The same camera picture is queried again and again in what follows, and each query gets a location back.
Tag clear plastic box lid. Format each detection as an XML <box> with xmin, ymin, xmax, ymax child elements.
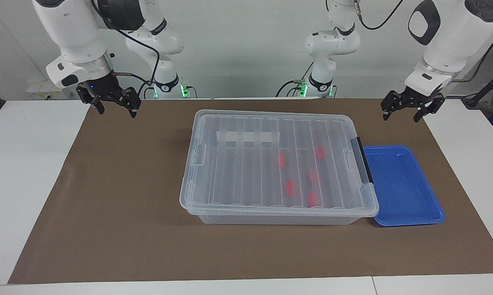
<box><xmin>179</xmin><ymin>109</ymin><xmax>379</xmax><ymax>218</ymax></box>

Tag blue plastic tray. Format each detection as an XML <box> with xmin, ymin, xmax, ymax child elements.
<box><xmin>361</xmin><ymin>145</ymin><xmax>446</xmax><ymax>227</ymax></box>

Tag clear plastic storage box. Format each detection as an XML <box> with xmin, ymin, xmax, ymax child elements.
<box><xmin>181</xmin><ymin>110</ymin><xmax>379</xmax><ymax>225</ymax></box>

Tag white power strip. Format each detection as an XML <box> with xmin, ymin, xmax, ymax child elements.
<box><xmin>27</xmin><ymin>80</ymin><xmax>73</xmax><ymax>100</ymax></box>

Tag black pole stand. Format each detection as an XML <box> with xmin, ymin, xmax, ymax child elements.
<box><xmin>461</xmin><ymin>66</ymin><xmax>493</xmax><ymax>109</ymax></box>

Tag brown table mat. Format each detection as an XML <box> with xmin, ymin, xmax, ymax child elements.
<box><xmin>8</xmin><ymin>98</ymin><xmax>493</xmax><ymax>284</ymax></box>

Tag white tape strip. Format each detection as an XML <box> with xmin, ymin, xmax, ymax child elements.
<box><xmin>216</xmin><ymin>131</ymin><xmax>280</xmax><ymax>144</ymax></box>

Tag black box latch handle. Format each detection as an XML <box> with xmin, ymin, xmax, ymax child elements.
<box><xmin>350</xmin><ymin>137</ymin><xmax>373</xmax><ymax>184</ymax></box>

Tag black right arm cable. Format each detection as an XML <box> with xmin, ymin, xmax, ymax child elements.
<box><xmin>91</xmin><ymin>0</ymin><xmax>161</xmax><ymax>99</ymax></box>

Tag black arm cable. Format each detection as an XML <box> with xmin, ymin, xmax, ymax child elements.
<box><xmin>353</xmin><ymin>0</ymin><xmax>493</xmax><ymax>82</ymax></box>
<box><xmin>91</xmin><ymin>0</ymin><xmax>161</xmax><ymax>99</ymax></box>

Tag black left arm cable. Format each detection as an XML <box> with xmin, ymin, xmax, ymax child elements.
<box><xmin>353</xmin><ymin>0</ymin><xmax>493</xmax><ymax>82</ymax></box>

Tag black base cables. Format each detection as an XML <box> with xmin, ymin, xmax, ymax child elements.
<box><xmin>276</xmin><ymin>61</ymin><xmax>314</xmax><ymax>98</ymax></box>

